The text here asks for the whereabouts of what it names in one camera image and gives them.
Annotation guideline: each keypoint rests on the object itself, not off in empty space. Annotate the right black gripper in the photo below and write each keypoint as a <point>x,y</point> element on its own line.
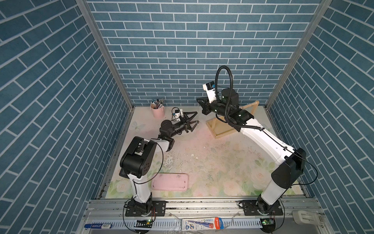
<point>206,106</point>

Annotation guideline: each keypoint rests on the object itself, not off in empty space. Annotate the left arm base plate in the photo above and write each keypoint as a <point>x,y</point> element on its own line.
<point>150,208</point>

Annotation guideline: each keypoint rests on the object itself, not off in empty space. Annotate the pens in cup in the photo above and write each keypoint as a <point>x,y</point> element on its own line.
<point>157,103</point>

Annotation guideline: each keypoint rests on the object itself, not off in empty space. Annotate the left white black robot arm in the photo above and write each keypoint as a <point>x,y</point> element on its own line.
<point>137,159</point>

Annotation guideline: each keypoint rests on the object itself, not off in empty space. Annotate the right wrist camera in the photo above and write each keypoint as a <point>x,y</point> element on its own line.
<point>210,90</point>

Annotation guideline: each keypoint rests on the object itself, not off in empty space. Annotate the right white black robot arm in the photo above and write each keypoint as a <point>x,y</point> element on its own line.
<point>290,163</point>

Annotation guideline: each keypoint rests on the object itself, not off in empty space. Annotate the toothpaste box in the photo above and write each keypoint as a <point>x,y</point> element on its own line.
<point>198,224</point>

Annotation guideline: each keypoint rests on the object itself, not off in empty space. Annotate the white plastic bracket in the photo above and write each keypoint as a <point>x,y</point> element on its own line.
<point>302,217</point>

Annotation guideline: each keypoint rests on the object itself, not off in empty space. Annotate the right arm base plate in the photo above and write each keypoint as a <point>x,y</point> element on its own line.
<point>253,207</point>

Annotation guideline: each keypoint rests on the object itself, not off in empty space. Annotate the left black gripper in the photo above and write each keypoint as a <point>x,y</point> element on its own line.
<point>184,123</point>

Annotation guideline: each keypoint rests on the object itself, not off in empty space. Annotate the pink plastic tray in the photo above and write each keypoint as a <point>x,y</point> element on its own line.
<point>170,182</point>

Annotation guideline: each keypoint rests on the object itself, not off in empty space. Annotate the pink pen holder cup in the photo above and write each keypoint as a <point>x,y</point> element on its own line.
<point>157,112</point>

